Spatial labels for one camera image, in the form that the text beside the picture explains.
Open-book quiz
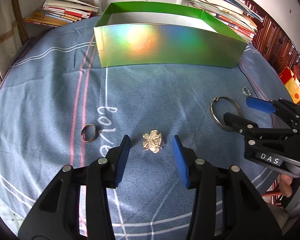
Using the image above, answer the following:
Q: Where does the silver metal bangle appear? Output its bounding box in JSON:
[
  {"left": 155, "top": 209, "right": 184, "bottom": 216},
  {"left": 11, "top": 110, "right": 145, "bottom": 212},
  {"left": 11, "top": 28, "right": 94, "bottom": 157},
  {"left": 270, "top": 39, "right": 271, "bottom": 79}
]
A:
[{"left": 210, "top": 96, "right": 243, "bottom": 132}]

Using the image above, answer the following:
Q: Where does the gold rhinestone brooch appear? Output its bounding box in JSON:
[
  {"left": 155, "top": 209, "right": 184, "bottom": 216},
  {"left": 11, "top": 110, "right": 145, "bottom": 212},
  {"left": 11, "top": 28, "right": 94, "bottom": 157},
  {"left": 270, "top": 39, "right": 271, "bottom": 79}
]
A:
[{"left": 142, "top": 129, "right": 164, "bottom": 153}]

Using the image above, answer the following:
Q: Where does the person's right hand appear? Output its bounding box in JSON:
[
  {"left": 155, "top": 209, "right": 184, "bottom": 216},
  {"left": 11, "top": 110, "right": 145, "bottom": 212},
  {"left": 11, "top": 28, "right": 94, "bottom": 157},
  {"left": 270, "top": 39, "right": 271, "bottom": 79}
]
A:
[{"left": 279, "top": 174, "right": 293, "bottom": 197}]

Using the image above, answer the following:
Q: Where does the red yellow gift box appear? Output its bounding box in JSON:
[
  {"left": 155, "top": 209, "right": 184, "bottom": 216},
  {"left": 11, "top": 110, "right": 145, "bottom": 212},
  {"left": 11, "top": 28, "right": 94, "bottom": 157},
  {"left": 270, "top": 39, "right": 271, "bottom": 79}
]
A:
[{"left": 279, "top": 67, "right": 300, "bottom": 104}]

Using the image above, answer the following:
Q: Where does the red carved wooden headboard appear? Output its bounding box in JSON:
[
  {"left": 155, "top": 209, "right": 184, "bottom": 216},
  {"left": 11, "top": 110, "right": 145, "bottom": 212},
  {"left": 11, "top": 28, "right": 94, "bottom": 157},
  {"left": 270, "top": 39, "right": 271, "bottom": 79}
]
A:
[{"left": 239, "top": 0, "right": 300, "bottom": 81}]

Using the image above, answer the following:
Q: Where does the blue striped bed sheet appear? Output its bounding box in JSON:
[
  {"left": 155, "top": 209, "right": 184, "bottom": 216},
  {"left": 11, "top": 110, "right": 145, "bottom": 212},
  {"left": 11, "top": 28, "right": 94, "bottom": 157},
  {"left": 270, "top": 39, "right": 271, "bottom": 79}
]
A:
[{"left": 0, "top": 18, "right": 288, "bottom": 239}]

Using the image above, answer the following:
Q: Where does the right stack of books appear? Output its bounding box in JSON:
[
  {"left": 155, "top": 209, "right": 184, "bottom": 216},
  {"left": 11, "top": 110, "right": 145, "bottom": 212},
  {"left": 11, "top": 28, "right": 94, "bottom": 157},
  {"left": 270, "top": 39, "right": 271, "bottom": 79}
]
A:
[{"left": 186, "top": 0, "right": 263, "bottom": 42}]

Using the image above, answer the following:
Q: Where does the stack of books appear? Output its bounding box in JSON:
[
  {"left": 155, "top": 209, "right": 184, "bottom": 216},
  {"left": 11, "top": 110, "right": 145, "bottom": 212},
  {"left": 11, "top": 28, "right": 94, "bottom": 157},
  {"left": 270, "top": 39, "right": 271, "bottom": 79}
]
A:
[
  {"left": 23, "top": 0, "right": 99, "bottom": 28},
  {"left": 186, "top": 0, "right": 263, "bottom": 42}
]

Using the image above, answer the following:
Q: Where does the green holographic cardboard box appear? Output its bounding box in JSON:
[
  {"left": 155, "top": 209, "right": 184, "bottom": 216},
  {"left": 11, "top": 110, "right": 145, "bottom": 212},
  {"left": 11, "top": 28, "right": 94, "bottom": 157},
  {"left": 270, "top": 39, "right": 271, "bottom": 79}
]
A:
[{"left": 94, "top": 1, "right": 247, "bottom": 68}]

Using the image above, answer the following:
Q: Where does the beige curtain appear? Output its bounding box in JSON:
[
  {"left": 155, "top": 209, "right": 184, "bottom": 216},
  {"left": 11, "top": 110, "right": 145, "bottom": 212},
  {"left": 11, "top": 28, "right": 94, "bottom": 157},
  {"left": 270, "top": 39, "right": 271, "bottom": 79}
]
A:
[{"left": 0, "top": 0, "right": 29, "bottom": 84}]

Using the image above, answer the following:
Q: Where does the left stack of books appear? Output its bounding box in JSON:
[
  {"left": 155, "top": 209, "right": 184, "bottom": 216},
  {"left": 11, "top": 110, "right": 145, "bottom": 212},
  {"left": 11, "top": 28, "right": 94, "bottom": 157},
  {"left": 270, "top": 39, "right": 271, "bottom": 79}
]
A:
[{"left": 23, "top": 0, "right": 99, "bottom": 28}]

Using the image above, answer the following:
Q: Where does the black cable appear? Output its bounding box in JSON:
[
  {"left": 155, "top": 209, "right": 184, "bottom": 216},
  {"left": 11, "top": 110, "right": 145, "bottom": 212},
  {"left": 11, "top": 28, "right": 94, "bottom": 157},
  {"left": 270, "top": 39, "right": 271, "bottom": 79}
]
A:
[{"left": 237, "top": 63, "right": 260, "bottom": 99}]

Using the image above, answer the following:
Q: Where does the thin gold ring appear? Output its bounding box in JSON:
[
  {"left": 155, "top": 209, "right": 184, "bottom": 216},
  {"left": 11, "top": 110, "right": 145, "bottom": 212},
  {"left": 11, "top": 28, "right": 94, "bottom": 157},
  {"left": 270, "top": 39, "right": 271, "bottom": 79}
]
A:
[{"left": 80, "top": 123, "right": 99, "bottom": 143}]

